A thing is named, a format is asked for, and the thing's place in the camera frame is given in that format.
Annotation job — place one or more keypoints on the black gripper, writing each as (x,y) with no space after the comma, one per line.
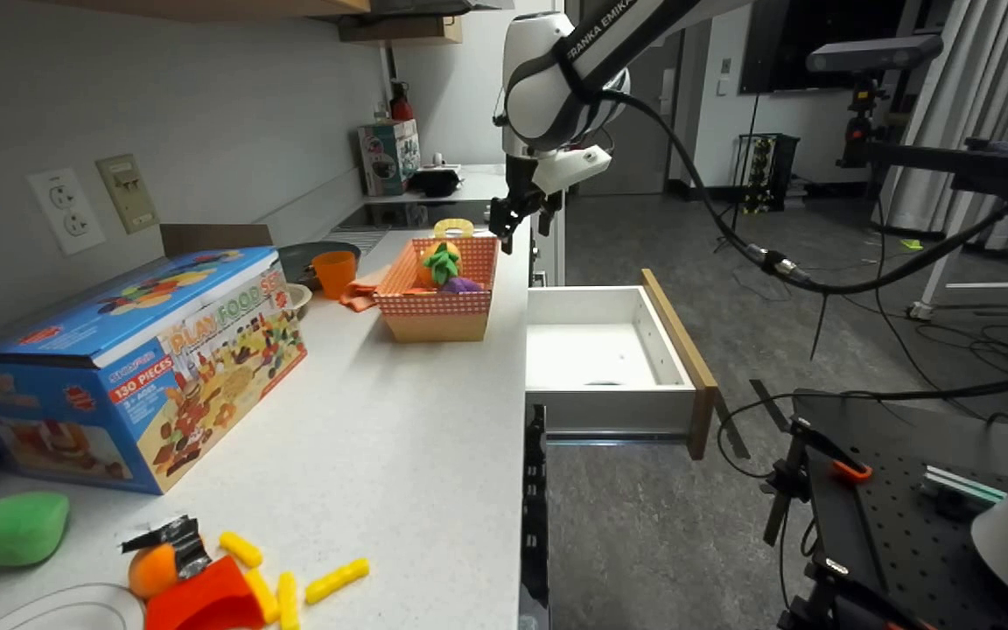
(526,188)

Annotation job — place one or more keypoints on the pineapple plush toy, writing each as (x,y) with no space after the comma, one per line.
(441,265)

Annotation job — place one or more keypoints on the white drawer with wooden front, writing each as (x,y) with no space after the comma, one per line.
(611,410)

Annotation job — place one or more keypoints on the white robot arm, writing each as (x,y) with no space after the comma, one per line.
(533,71)

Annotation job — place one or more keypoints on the purple toy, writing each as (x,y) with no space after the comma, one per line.
(471,285)

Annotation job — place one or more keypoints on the red checkered basket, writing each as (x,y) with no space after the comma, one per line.
(434,317)

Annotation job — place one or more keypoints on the small orange toy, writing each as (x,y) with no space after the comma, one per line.
(357,294)

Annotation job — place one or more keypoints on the yellow toy fry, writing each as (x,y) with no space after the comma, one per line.
(337,579)
(241,547)
(292,599)

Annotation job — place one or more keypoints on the blue toy food box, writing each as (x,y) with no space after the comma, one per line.
(119,371)

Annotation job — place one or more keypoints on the black silver toy item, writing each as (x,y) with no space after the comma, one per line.
(174,539)

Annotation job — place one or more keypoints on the red toy fries holder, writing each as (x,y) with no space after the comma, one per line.
(209,599)

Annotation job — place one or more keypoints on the orange toy ball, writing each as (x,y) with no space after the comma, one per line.
(156,573)

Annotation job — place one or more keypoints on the black bowl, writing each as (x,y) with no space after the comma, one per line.
(434,183)

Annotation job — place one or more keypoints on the black cooktop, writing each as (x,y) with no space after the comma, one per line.
(420,214)

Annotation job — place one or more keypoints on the green printed box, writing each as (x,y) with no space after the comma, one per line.
(386,160)

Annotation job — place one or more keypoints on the red bottle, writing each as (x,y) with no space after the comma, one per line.
(400,98)

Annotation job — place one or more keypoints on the orange cup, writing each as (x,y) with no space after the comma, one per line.
(334,274)

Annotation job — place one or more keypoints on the black pan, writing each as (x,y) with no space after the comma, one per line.
(317,247)

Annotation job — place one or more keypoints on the white bowl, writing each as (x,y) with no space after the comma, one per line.
(300,301)

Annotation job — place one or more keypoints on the black equipment rack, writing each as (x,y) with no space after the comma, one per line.
(772,168)

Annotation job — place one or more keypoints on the black tripod clamp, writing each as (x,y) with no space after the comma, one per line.
(786,483)

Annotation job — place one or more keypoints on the wooden upper cabinet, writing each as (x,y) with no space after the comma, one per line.
(211,4)

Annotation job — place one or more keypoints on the orange clamp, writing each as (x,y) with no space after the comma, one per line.
(853,471)

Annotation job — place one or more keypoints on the white stand pole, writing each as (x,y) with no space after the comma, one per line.
(946,257)

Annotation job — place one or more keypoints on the gray curtain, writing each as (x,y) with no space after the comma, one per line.
(996,107)

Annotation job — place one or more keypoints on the black perforated table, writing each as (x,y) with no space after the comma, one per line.
(911,526)

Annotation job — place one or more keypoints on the teal stick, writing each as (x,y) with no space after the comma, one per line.
(962,483)

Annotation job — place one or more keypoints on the clear round dish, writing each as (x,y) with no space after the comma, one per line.
(62,607)

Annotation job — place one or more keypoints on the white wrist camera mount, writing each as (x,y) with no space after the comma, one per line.
(576,165)

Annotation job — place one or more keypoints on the black stereo camera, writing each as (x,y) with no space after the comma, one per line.
(877,55)

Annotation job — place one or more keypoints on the beige light switch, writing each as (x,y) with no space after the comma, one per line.
(126,195)

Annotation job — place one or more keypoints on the white wall outlet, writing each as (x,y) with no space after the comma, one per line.
(69,210)

